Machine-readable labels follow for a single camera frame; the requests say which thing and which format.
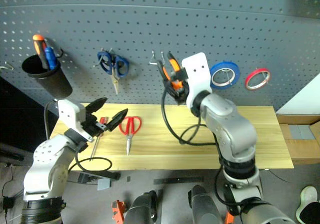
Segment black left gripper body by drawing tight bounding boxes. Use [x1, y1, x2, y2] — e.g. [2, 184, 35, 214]
[79, 113, 108, 137]

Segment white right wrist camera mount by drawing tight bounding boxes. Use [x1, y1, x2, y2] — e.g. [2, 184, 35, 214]
[181, 52, 214, 110]

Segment orange black pliers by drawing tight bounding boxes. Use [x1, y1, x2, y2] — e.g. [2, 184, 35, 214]
[156, 52, 186, 95]

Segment orange black handled screwdriver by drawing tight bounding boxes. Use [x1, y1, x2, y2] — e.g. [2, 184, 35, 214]
[32, 34, 51, 71]

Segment red handled screwdriver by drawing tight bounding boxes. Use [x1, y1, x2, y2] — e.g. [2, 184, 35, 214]
[89, 117, 109, 162]

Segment grey square piece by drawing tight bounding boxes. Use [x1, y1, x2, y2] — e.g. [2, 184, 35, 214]
[96, 178, 112, 191]

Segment orange black part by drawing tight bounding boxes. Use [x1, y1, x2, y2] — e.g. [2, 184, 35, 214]
[111, 200, 126, 223]

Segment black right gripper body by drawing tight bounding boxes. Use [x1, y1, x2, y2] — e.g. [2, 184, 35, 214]
[171, 80, 191, 106]

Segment black power adapter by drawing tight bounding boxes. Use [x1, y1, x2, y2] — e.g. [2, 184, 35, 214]
[2, 196, 15, 210]

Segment red tape roll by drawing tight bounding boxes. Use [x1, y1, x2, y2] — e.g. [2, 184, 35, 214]
[244, 68, 272, 91]

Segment grey foam pad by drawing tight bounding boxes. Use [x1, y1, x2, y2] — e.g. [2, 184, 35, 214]
[289, 124, 315, 140]

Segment black flat strip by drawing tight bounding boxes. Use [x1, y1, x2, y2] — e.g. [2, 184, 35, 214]
[152, 176, 205, 185]

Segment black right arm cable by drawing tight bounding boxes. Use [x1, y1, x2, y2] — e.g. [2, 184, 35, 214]
[161, 85, 242, 211]

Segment dark rounded grey shape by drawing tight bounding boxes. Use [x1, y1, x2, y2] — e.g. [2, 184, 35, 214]
[123, 189, 159, 224]

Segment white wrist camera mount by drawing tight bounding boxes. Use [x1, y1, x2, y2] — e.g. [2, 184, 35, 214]
[57, 99, 94, 142]
[181, 52, 214, 110]

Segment white shoe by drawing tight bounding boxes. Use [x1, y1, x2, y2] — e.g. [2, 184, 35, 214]
[295, 185, 320, 222]

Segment black metal bracket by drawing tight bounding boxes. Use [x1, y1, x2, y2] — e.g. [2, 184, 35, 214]
[77, 169, 122, 185]

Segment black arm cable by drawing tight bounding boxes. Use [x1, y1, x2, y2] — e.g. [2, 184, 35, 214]
[43, 100, 113, 172]
[161, 85, 242, 211]

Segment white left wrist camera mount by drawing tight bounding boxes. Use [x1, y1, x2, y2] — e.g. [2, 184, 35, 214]
[57, 99, 94, 142]

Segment white panel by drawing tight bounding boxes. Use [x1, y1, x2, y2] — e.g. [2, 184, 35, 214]
[274, 73, 320, 116]

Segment grey perforated pegboard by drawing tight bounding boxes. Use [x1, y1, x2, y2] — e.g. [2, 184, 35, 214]
[0, 0, 320, 115]

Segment black cup holder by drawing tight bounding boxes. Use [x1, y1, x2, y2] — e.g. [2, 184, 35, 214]
[21, 54, 74, 100]

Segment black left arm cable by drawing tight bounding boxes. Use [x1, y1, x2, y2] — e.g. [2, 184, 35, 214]
[43, 100, 113, 172]

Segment blue handled scissors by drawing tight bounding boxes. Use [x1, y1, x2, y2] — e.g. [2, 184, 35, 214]
[96, 50, 130, 96]

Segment red handled scissors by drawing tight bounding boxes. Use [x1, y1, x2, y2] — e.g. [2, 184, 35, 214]
[118, 116, 143, 157]

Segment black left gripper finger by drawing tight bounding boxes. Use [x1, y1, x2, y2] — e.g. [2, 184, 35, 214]
[84, 97, 108, 115]
[106, 108, 129, 132]

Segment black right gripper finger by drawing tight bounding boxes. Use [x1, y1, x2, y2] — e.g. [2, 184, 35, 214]
[171, 67, 189, 83]
[164, 80, 176, 98]

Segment blue tape roll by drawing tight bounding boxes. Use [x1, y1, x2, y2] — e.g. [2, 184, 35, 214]
[209, 60, 241, 90]

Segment brown cardboard box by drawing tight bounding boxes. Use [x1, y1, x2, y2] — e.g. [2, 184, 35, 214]
[275, 113, 320, 165]

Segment silver pegboard hook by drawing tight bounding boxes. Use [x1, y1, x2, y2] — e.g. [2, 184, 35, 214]
[148, 50, 166, 66]
[219, 68, 235, 83]
[92, 47, 114, 68]
[0, 61, 15, 71]
[261, 72, 271, 87]

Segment blue handled screwdriver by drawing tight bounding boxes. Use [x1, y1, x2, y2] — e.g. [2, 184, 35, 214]
[44, 46, 58, 71]

